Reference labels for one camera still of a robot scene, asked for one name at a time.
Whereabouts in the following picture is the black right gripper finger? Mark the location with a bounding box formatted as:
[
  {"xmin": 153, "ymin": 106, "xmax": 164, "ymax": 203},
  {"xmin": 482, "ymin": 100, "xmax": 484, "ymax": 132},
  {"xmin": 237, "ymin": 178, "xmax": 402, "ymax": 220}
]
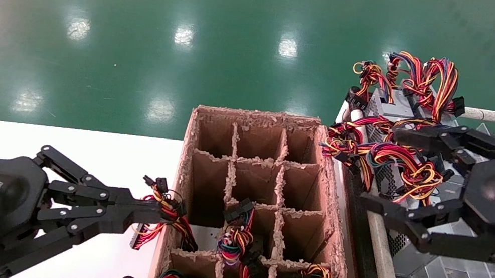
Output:
[
  {"xmin": 352, "ymin": 184, "xmax": 495, "ymax": 266},
  {"xmin": 388, "ymin": 114, "xmax": 495, "ymax": 171}
]

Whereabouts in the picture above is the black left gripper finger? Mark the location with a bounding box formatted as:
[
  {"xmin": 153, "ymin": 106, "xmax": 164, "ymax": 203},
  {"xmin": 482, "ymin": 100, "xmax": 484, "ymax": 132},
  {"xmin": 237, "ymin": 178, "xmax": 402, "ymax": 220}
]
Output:
[
  {"xmin": 27, "ymin": 143, "xmax": 177, "ymax": 225},
  {"xmin": 0, "ymin": 190, "xmax": 166, "ymax": 278}
]

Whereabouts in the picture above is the brown cardboard divider box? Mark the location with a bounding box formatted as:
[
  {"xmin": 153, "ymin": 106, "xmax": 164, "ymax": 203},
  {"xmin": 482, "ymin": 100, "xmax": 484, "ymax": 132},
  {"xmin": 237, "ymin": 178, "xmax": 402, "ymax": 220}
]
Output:
[{"xmin": 149, "ymin": 93, "xmax": 394, "ymax": 278}]

